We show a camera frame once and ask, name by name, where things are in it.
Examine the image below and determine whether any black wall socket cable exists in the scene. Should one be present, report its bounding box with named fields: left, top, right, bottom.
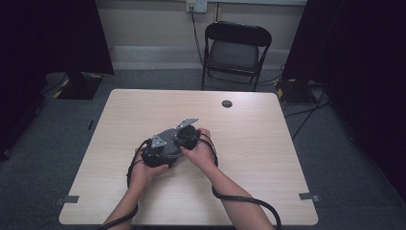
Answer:
left=190, top=7, right=206, bottom=66

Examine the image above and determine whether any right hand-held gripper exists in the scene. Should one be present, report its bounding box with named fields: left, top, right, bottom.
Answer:
left=174, top=117, right=202, bottom=151

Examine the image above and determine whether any grey tape strip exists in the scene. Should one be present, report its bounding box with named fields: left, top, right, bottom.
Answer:
left=55, top=195, right=80, bottom=206
left=298, top=192, right=321, bottom=202

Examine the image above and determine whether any white wall socket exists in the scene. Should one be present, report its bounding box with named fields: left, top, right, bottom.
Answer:
left=186, top=0, right=209, bottom=14

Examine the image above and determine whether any black folding chair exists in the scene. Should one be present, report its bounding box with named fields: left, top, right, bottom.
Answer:
left=200, top=20, right=273, bottom=93

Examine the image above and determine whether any person's right hand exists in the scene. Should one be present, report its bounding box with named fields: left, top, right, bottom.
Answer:
left=180, top=126, right=218, bottom=173

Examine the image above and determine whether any person's left hand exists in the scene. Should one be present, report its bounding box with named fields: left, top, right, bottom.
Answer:
left=128, top=157, right=169, bottom=192

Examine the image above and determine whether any black floor cable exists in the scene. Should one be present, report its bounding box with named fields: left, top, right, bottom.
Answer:
left=282, top=85, right=331, bottom=142

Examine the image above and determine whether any grey terry towel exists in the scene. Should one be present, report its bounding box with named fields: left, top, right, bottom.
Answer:
left=155, top=128, right=185, bottom=160

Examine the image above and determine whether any black stand base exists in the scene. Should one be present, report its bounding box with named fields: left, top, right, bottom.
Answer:
left=56, top=72, right=105, bottom=101
left=274, top=78, right=318, bottom=105

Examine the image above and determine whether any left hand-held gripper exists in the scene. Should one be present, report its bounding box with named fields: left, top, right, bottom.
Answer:
left=142, top=135, right=177, bottom=169

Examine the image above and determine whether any black curtain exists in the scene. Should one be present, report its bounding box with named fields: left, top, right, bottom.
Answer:
left=0, top=0, right=115, bottom=157
left=282, top=0, right=406, bottom=200

